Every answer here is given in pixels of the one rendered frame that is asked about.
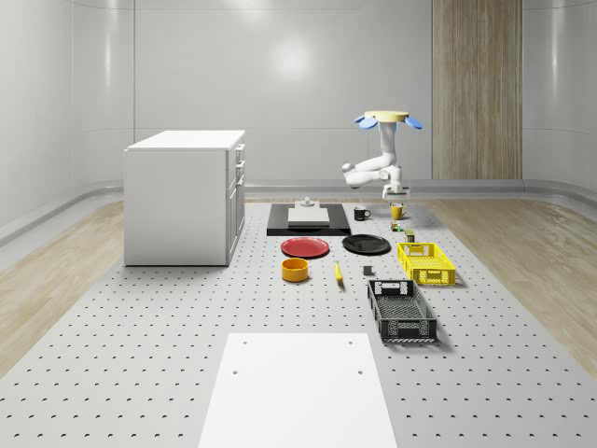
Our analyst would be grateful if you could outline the red plate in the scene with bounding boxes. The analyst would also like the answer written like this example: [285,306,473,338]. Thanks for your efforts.
[280,236,331,259]

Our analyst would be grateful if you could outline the dark grey basket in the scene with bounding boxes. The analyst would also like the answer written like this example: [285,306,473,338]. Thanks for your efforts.
[366,278,439,344]

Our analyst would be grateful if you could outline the yellow basket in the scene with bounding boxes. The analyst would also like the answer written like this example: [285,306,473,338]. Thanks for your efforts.
[396,242,457,287]

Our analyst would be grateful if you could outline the white cabinet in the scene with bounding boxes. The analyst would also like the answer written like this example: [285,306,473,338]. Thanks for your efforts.
[123,130,247,268]

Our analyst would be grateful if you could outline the black stove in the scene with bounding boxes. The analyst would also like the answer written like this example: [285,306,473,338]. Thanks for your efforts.
[266,197,353,237]

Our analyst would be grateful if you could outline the yellow bowl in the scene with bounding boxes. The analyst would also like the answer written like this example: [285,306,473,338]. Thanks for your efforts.
[281,258,310,284]

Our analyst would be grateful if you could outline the black plate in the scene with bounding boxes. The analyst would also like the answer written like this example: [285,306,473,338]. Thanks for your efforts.
[341,233,392,256]

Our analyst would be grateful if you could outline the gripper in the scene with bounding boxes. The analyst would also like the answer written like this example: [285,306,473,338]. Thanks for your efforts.
[382,184,411,205]

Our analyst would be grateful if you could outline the white board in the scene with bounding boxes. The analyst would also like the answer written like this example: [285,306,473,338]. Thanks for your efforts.
[198,332,399,448]

